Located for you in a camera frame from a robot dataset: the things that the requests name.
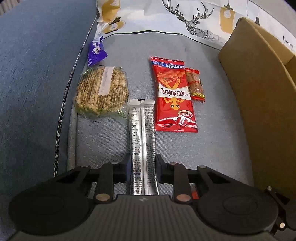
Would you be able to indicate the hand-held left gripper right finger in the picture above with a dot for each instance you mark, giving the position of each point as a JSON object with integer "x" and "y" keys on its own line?
{"x": 158, "y": 171}

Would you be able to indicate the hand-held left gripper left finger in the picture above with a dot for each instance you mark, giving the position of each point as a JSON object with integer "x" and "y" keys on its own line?
{"x": 128, "y": 171}

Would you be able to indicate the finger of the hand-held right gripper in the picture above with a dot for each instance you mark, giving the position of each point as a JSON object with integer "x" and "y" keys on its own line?
{"x": 285, "y": 208}

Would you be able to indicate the silver snack packet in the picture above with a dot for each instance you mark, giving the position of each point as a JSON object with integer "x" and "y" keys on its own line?
{"x": 143, "y": 129}

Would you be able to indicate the large red snack packet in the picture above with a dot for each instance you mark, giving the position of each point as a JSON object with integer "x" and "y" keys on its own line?
{"x": 173, "y": 104}

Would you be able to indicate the round puffed rice cake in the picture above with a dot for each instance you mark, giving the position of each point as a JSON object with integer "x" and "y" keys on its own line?
{"x": 101, "y": 92}

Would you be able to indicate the small orange snack bar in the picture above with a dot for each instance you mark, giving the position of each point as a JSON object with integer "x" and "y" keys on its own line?
{"x": 195, "y": 83}

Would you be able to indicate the brown cardboard box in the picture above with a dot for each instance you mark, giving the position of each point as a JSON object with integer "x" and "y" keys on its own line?
{"x": 261, "y": 104}

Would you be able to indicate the purple snack packet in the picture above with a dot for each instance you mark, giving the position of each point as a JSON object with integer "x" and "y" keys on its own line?
{"x": 96, "y": 52}

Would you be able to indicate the blue sofa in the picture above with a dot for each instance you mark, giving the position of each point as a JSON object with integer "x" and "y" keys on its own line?
{"x": 30, "y": 81}

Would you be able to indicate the grey curtain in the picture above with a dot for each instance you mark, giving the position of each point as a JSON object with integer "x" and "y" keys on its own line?
{"x": 4, "y": 5}

